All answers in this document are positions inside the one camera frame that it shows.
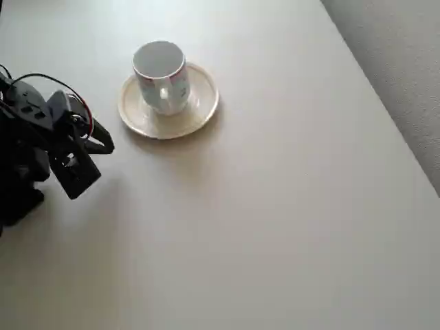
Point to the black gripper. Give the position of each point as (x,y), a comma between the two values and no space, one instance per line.
(97,135)

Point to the white ceramic mug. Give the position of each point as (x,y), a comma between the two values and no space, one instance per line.
(156,60)

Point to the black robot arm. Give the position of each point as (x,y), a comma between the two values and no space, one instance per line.
(24,144)

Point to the cream white saucer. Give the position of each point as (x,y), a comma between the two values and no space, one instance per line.
(206,99)

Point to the grey-blue camera box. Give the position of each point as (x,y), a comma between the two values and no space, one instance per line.
(57,104)

